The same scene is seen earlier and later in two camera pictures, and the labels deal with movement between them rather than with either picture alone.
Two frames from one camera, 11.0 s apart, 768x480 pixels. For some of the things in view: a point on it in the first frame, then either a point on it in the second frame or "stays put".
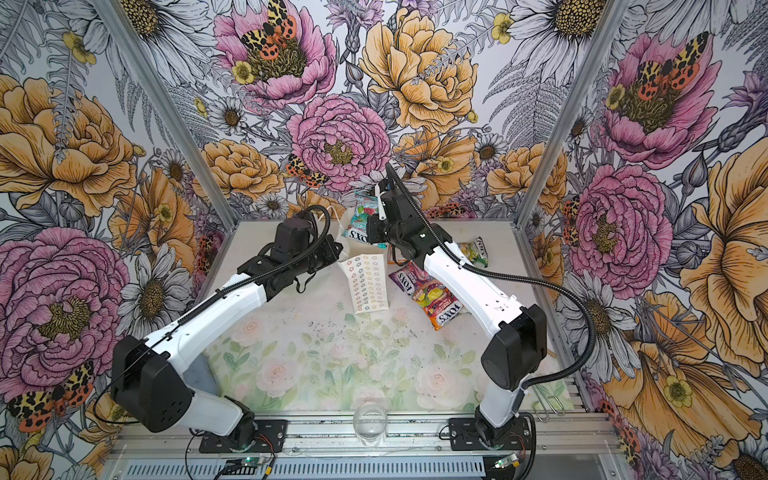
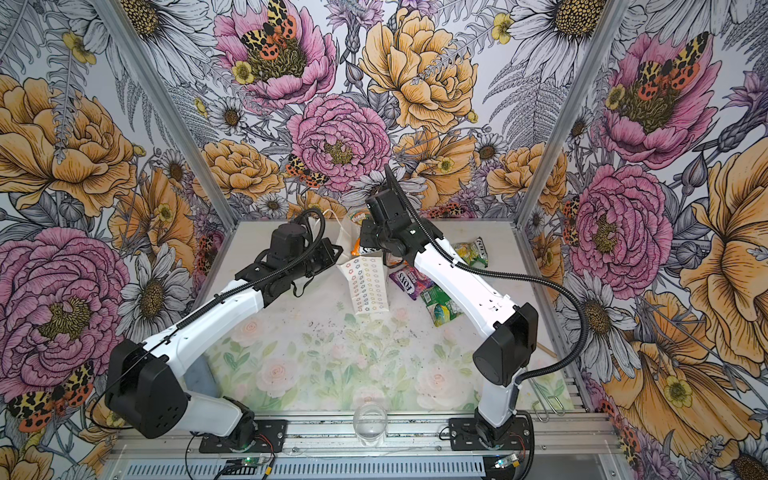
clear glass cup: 370,423 stays put
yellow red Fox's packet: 436,302 → 358,215
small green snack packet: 476,251 stays put
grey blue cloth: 200,375 stays put
